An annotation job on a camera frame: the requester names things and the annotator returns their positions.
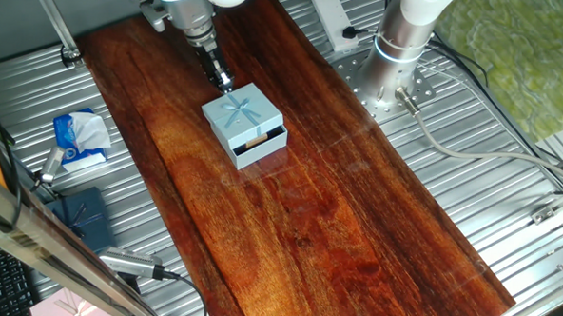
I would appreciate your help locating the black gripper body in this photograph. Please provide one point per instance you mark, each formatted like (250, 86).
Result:
(213, 60)

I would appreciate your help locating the gripper finger with white tip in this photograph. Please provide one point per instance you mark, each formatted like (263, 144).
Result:
(221, 83)
(228, 81)

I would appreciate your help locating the light blue casing with bow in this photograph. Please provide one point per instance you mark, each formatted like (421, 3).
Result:
(240, 113)

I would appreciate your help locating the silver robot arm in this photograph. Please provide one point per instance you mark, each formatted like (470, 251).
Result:
(395, 63)

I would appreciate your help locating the light blue inner drawer box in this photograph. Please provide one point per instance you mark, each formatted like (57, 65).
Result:
(262, 156)

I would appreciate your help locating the dark blue gift box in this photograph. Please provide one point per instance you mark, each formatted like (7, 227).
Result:
(86, 221)

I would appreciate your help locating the pink gift box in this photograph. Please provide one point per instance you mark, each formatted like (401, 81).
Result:
(60, 310)

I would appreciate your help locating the small tan block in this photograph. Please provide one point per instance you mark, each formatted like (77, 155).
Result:
(257, 140)

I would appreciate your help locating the white power strip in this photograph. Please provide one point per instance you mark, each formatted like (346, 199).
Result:
(333, 17)

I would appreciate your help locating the black power plug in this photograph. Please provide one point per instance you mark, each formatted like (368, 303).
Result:
(350, 32)

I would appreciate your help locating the blue tissue pack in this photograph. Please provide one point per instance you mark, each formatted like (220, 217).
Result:
(80, 139)

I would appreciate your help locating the thin aluminium pole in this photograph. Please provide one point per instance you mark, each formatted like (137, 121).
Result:
(54, 19)

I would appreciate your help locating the wood grain table mat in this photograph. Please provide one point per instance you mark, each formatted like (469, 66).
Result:
(307, 226)

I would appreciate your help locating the black keyboard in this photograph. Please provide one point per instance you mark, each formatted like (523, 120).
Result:
(0, 284)

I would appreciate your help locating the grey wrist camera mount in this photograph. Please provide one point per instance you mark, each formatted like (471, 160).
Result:
(153, 15)

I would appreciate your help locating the small silver camera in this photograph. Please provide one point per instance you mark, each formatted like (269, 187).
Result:
(52, 163)

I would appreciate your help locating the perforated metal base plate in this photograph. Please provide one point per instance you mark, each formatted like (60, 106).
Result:
(417, 95)

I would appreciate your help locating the shiny metal frame bar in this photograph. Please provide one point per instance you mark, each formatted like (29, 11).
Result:
(44, 247)

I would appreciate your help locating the aluminium profile bracket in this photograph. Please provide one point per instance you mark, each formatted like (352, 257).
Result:
(558, 206)

